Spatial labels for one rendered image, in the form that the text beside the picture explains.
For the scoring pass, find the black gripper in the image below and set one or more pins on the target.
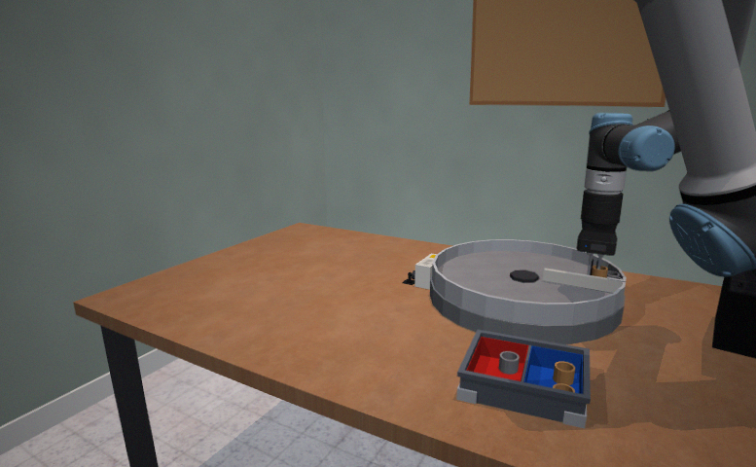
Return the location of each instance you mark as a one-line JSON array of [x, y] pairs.
[[601, 211]]

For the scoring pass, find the bronze bushing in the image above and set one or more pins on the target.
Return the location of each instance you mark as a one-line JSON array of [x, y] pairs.
[[562, 373], [602, 272], [565, 387]]

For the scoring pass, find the red and blue divided bin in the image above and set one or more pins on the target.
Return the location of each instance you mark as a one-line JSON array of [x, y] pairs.
[[522, 392]]

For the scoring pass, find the grey round turntable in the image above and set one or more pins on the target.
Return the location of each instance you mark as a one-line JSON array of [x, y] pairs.
[[475, 285]]

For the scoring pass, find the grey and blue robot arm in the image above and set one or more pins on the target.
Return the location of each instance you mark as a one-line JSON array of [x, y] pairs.
[[698, 65]]

